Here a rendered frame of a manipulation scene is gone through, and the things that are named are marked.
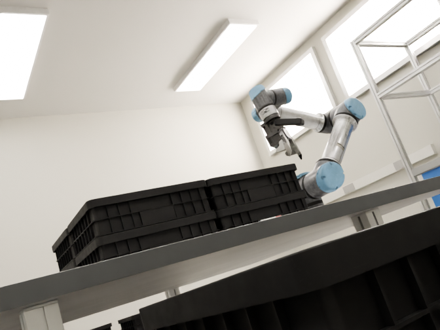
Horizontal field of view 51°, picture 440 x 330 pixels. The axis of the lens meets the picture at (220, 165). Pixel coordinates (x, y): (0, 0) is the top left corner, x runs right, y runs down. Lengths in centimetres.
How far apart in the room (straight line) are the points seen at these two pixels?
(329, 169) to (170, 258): 112
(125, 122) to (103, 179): 76
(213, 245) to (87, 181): 401
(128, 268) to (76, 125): 432
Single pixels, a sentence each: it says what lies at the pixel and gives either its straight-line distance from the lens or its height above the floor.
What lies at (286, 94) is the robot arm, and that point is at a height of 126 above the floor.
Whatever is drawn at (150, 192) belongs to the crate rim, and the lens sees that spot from 143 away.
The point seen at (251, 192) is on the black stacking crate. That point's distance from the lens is 160.
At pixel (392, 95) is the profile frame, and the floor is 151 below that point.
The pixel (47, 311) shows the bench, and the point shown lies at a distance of 92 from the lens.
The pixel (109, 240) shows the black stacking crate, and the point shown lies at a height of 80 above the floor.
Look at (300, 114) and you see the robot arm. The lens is 222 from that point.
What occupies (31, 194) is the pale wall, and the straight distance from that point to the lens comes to 480.
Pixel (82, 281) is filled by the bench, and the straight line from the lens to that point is 89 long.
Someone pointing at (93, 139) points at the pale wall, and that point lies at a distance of 515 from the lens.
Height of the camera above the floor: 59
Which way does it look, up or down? 14 degrees up
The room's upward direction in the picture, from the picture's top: 18 degrees counter-clockwise
